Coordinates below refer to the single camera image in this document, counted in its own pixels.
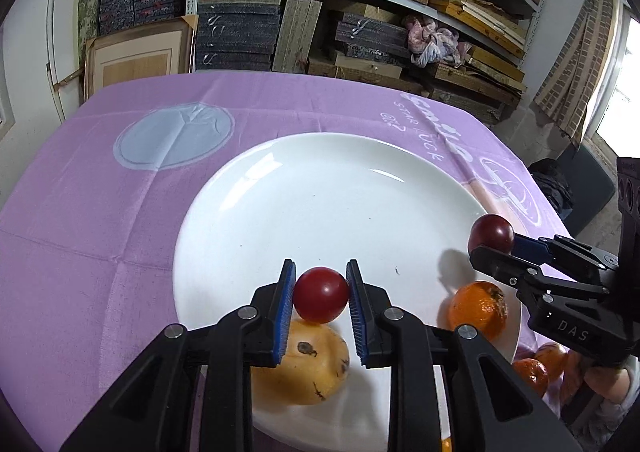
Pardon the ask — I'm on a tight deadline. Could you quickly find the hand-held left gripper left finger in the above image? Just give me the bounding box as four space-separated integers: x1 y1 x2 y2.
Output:
60 259 297 452

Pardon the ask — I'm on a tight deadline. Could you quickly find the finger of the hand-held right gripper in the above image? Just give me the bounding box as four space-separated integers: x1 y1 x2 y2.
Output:
511 233 621 279
470 244 608 296

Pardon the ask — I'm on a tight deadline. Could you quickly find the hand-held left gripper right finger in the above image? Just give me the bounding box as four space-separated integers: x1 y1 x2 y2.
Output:
346 259 583 452

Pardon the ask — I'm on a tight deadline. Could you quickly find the dark red cherry tomato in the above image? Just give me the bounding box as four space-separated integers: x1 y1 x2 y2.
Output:
467 214 516 258

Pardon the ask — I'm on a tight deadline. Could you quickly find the white plate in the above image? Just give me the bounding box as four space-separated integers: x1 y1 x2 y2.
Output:
172 132 523 445

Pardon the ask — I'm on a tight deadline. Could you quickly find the person's right hand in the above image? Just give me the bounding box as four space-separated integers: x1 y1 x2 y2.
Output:
562 349 638 405

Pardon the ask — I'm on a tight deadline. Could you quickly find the orange mandarin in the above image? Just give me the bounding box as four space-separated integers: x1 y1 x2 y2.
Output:
535 342 568 380
512 358 550 398
447 281 508 340

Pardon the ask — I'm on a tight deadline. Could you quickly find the yellow spotted fruit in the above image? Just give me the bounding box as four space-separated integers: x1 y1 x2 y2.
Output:
250 319 351 406

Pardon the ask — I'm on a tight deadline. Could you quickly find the dark cloth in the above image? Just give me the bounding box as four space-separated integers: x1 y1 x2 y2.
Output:
530 159 576 218

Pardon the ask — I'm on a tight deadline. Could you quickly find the dark grey cushion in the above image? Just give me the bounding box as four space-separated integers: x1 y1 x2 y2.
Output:
555 147 616 238

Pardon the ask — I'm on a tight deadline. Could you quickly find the window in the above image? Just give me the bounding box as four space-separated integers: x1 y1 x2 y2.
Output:
597 0 640 158

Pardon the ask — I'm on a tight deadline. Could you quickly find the brick pattern curtain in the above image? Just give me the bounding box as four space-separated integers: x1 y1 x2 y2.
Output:
532 0 621 148

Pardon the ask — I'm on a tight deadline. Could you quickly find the purple printed tablecloth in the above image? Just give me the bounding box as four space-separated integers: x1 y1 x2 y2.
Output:
0 72 576 452

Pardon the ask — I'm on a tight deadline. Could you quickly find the pile of wooden boxes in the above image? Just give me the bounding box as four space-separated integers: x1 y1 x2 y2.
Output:
430 0 528 83

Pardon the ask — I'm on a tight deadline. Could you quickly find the crumpled pink cloth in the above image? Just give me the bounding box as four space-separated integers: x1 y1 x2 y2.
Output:
405 14 471 68

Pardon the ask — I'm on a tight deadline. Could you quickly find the stack of dark patterned boxes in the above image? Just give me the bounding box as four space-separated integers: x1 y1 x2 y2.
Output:
335 17 423 65
195 2 283 73

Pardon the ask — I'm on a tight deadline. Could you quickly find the upright wooden plank box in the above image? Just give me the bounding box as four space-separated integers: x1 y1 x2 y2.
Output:
272 0 323 73

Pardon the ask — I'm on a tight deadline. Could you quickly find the white door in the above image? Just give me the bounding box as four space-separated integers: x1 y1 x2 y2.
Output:
45 0 91 118

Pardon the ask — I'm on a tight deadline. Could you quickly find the wooden picture frame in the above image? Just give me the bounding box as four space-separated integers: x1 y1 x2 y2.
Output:
82 17 198 100

